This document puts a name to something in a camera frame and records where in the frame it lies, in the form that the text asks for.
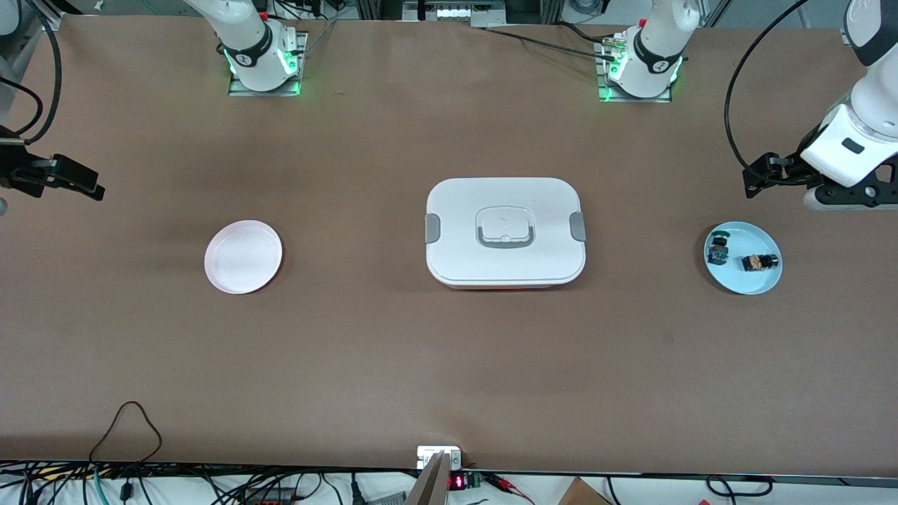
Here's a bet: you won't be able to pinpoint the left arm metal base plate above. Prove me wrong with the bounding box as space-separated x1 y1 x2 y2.
596 39 673 104

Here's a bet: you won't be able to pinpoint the light blue round plate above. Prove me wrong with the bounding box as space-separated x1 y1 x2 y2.
704 221 783 295

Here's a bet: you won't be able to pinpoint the black orange power strip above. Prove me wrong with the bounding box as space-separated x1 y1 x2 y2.
242 487 295 505

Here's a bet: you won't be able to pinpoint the black base power cable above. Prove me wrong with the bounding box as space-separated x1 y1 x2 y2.
483 25 618 61

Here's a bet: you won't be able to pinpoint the small white socket box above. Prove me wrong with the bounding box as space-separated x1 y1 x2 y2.
417 446 462 469

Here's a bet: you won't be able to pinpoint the thin black looped cable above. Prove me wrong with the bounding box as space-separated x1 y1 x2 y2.
90 400 163 464

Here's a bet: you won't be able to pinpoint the grey metal bar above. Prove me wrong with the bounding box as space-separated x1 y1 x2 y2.
406 452 451 505

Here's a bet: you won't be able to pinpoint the blue push-button switch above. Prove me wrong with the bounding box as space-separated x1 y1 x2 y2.
706 228 732 266

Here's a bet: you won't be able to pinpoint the silver control box with lights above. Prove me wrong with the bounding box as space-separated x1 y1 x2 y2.
403 0 506 27

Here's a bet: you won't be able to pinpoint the brown cardboard piece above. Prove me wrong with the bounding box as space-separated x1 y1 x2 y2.
558 477 612 505

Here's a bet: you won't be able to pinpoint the white lunch box grey latches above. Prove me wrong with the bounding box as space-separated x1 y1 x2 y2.
424 177 587 290

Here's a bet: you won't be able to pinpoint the pink round plate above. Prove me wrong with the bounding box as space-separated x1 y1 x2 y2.
204 220 283 295

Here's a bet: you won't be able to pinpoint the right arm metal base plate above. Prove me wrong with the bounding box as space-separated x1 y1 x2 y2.
228 32 308 97

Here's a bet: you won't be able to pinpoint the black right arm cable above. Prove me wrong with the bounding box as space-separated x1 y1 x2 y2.
0 0 64 145

